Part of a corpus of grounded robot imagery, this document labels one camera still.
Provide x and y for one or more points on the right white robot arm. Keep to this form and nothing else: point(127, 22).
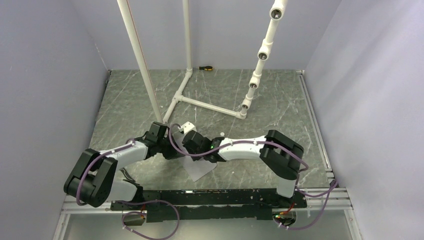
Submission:
point(280, 153)

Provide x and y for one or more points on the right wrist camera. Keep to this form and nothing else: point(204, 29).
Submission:
point(187, 127)

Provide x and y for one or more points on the yellow black screwdriver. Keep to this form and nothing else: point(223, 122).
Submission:
point(206, 68)

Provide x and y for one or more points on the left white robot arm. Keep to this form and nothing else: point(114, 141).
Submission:
point(92, 180)

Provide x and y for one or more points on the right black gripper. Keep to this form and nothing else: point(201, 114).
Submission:
point(195, 157)

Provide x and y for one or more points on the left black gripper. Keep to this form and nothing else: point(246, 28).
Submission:
point(173, 153)

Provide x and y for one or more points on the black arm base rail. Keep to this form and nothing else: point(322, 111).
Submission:
point(256, 203)

